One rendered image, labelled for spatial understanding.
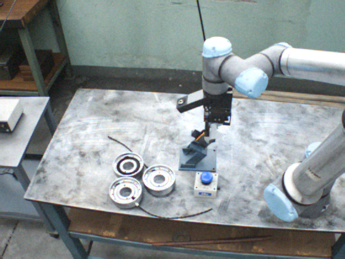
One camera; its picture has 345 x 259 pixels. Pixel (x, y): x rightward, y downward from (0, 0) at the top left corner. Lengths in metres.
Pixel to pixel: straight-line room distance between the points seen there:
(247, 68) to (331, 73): 0.20
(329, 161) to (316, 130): 0.67
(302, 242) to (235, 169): 0.41
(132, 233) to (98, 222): 0.15
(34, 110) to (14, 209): 0.58
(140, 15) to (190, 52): 0.48
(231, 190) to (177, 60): 1.77
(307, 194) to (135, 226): 0.73
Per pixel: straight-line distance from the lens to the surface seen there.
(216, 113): 1.04
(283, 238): 1.39
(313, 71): 0.87
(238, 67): 0.88
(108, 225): 1.41
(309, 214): 1.14
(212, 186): 1.12
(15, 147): 1.63
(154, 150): 1.28
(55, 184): 1.26
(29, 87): 2.75
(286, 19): 2.59
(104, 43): 2.85
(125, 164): 1.22
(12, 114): 1.69
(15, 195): 2.09
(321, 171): 0.80
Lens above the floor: 1.75
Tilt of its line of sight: 45 degrees down
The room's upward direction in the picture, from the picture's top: 3 degrees counter-clockwise
